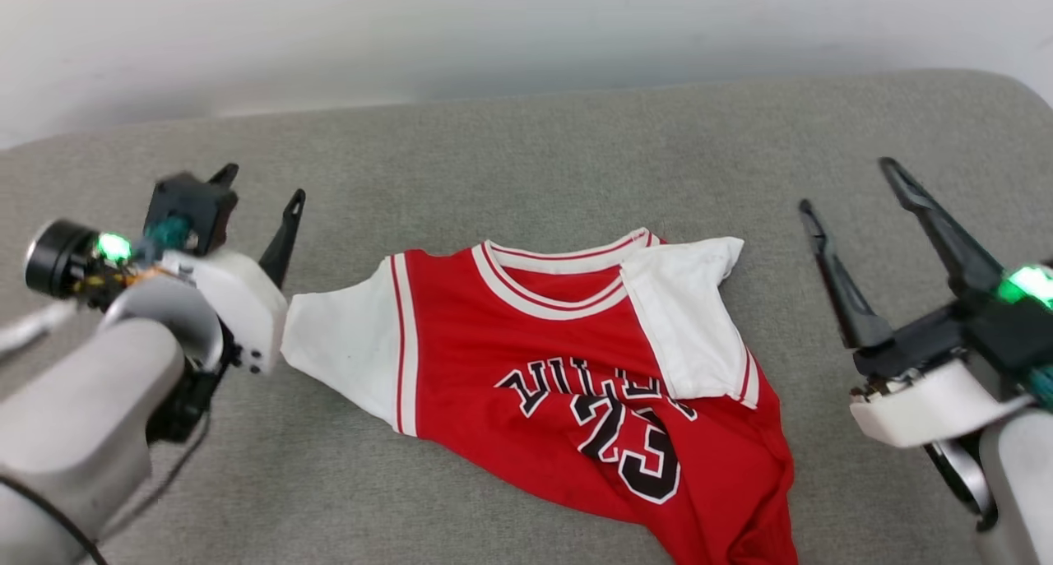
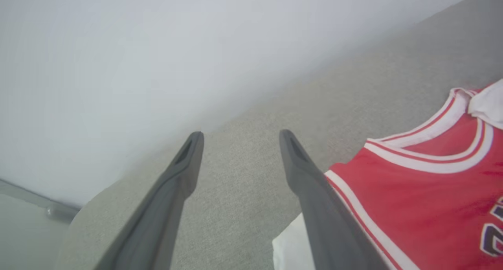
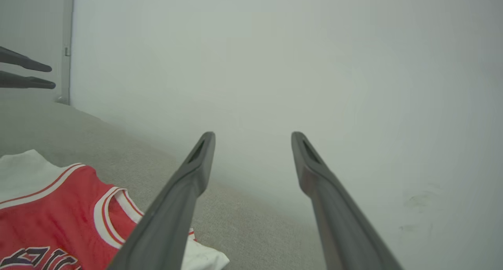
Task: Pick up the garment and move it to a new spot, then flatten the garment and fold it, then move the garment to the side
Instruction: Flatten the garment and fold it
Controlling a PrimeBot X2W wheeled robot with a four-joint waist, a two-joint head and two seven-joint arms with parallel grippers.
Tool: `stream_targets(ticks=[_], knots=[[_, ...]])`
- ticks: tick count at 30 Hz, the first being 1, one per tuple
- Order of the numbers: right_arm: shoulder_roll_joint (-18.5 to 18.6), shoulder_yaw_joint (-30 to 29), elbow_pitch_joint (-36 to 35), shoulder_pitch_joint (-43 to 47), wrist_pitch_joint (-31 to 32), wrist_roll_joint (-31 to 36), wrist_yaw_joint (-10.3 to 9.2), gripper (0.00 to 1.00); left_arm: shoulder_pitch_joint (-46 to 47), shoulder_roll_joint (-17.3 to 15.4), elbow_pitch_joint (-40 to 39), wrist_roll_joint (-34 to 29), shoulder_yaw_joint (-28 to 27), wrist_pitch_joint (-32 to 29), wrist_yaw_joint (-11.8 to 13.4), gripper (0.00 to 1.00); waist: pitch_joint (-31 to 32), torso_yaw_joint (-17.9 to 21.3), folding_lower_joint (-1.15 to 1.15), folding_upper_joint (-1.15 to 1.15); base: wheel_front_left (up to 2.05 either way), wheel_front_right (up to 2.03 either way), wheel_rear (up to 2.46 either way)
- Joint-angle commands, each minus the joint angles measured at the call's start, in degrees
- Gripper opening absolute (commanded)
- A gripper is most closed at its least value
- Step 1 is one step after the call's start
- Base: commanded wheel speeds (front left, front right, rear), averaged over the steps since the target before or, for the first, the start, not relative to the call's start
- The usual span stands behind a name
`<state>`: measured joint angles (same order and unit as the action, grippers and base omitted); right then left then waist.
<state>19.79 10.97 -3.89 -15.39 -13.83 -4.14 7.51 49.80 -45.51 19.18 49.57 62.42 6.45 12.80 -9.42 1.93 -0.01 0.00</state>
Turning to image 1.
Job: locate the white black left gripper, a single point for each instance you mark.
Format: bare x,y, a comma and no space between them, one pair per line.
238,302

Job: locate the grey fabric sofa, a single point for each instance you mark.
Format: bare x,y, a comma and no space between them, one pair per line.
526,154

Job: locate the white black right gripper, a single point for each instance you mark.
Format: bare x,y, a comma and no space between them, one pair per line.
921,409

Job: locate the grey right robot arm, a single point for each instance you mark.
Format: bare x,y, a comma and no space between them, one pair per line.
1020,483

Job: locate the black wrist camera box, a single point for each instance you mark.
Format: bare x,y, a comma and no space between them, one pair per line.
1012,335
193,203

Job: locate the red white basketball jersey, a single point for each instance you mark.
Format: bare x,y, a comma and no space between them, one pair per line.
526,384

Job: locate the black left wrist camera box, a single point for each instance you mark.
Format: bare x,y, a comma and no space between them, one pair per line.
193,203

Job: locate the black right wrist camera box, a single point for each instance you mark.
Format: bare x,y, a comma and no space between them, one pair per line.
1012,335

